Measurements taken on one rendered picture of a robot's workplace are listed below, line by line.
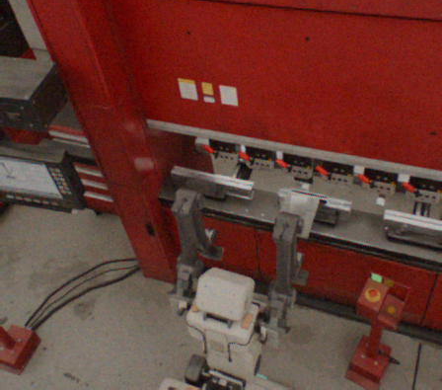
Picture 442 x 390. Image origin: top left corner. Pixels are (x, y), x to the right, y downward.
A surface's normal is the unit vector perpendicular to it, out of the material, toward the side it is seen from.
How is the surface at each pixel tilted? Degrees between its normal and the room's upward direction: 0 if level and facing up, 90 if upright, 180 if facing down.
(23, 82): 1
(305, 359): 0
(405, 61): 90
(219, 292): 47
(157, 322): 0
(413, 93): 90
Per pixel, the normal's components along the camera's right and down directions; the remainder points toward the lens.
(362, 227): -0.11, -0.66
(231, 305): -0.34, 0.08
